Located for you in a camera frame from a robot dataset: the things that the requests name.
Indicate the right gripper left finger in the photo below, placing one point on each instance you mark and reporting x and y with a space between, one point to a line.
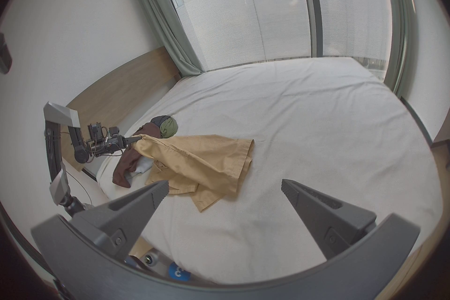
119 221

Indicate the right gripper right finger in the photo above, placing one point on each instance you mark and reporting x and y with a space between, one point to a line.
334 221

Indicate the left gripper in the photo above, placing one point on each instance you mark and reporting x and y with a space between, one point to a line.
116 143

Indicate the tan shorts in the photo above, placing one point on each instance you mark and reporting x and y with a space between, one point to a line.
197 161

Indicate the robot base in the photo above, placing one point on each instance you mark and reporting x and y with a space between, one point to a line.
158 265

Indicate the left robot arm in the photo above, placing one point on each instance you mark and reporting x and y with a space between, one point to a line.
59 114

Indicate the bed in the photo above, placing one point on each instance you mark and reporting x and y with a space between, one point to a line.
298 115

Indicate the brown shorts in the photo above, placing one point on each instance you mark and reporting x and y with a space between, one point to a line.
124 168

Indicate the white garment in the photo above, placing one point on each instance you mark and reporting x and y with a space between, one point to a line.
142 166

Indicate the black garment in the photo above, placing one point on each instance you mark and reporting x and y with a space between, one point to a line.
158 120

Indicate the green garment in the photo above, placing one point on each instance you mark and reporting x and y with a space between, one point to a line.
168 128

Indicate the grey-green curtain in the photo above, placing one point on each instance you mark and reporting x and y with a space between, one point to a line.
165 28
400 28

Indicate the window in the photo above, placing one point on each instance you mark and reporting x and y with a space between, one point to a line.
246 10

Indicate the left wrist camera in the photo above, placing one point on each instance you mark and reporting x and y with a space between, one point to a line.
114 131

